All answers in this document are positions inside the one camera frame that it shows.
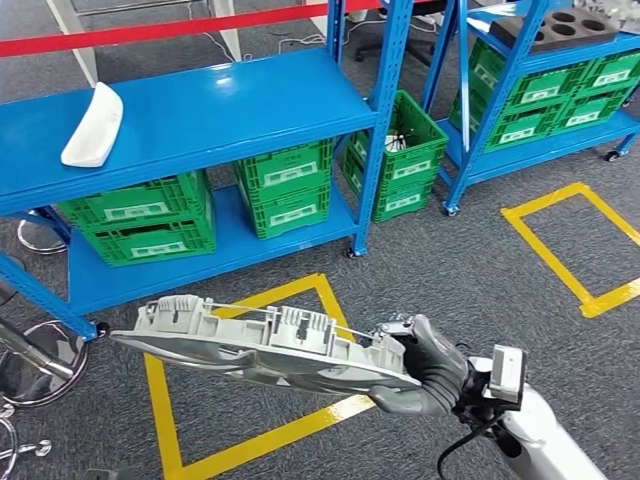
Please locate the black foam tray with holes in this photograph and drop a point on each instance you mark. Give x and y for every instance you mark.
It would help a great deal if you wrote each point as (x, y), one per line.
(510, 30)

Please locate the white curved plastic part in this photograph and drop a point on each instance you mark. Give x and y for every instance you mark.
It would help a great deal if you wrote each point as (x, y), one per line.
(95, 126)

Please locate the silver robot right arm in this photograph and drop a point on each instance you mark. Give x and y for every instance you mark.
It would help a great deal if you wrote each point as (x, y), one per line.
(545, 444)

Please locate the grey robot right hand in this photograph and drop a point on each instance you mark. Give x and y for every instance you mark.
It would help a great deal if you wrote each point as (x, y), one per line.
(440, 371)

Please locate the white desk panel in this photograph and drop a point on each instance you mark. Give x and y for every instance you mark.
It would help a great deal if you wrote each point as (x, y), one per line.
(317, 16)

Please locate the blue metal shelf rack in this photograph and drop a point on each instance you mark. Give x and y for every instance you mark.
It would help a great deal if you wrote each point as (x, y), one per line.
(525, 156)
(200, 106)

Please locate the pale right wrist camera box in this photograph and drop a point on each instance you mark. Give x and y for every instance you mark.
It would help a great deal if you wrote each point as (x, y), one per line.
(507, 371)

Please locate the silver metal parts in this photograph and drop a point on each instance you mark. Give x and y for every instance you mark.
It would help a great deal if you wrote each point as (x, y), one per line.
(610, 10)

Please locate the chrome barrier stanchion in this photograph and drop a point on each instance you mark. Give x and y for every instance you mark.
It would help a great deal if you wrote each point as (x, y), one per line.
(55, 371)

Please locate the yellow floor tape square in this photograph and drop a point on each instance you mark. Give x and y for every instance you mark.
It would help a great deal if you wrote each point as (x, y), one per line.
(550, 264)
(164, 424)

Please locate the chrome star chair base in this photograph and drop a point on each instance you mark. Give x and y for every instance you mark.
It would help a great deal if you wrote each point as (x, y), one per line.
(30, 449)

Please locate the white desk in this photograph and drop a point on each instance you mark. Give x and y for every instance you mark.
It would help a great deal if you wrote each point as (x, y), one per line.
(75, 40)

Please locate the black office chair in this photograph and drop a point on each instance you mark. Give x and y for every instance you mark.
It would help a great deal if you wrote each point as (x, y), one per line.
(425, 53)

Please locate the grey plastic wheel hubcap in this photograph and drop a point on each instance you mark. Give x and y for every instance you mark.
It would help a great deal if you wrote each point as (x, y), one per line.
(250, 358)

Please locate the long red barrier belt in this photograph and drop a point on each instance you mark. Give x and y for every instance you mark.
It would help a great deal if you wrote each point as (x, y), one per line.
(150, 31)

